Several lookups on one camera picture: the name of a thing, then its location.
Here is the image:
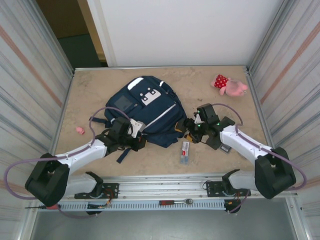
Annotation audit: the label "slotted grey cable duct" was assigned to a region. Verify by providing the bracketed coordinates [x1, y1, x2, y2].
[58, 200, 226, 211]

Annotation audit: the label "plain black book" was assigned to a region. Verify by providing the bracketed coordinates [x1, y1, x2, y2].
[205, 136, 222, 151]

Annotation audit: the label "pink plush toy red dress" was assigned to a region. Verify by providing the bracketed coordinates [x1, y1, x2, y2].
[212, 73, 249, 98]

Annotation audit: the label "red handled screwdriver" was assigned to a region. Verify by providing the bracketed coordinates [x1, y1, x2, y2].
[24, 203, 61, 211]

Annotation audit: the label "thin aluminium table edge rail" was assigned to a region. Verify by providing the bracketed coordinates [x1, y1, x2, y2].
[73, 65, 249, 74]

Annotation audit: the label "black connector with orange wires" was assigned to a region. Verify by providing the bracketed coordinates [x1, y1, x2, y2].
[86, 202, 113, 210]

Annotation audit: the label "ratchet wrench with red handle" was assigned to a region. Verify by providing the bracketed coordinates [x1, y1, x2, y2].
[159, 198, 195, 206]

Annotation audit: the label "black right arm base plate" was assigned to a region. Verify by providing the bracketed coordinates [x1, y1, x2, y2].
[205, 180, 252, 199]

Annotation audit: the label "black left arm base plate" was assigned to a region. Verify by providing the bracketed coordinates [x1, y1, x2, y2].
[74, 182, 120, 200]

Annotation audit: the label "navy blue backpack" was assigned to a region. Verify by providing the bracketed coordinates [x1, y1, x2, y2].
[89, 75, 189, 165]

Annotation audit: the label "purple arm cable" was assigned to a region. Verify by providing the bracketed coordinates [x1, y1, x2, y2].
[4, 106, 134, 220]
[211, 102, 308, 215]

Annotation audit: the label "aluminium frame rail with grooves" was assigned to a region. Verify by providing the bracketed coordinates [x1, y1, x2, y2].
[26, 175, 300, 201]

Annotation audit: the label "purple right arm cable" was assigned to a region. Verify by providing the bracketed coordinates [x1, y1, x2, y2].
[211, 102, 308, 215]

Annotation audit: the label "clear pack with red label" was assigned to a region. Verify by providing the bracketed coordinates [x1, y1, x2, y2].
[179, 140, 191, 166]

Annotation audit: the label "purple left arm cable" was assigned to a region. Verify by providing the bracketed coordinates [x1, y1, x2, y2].
[4, 106, 134, 220]

